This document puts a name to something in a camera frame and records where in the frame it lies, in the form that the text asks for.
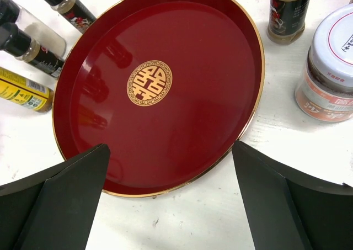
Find clear salt shaker black cap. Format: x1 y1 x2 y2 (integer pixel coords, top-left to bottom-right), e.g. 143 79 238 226
1 0 67 57

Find black cap spice bottle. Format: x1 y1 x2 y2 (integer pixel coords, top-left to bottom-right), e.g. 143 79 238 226
1 23 65 79

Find red round tray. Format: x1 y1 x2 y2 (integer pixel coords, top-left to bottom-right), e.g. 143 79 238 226
52 0 265 198

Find black label spice bottle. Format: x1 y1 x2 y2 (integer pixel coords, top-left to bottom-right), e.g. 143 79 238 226
268 0 310 45

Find white lid sauce jar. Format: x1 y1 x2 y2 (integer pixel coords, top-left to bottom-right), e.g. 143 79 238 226
295 4 352 122

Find yellow label sesame oil bottle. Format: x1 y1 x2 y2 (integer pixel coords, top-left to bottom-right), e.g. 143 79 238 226
1 67 54 113

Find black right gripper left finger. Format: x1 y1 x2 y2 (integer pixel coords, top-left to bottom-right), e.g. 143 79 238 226
1 144 110 249

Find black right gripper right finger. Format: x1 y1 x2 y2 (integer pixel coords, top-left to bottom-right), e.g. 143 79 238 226
232 141 352 249

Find black cap pepper bottle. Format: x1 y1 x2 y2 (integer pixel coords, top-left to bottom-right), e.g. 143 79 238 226
44 0 96 34

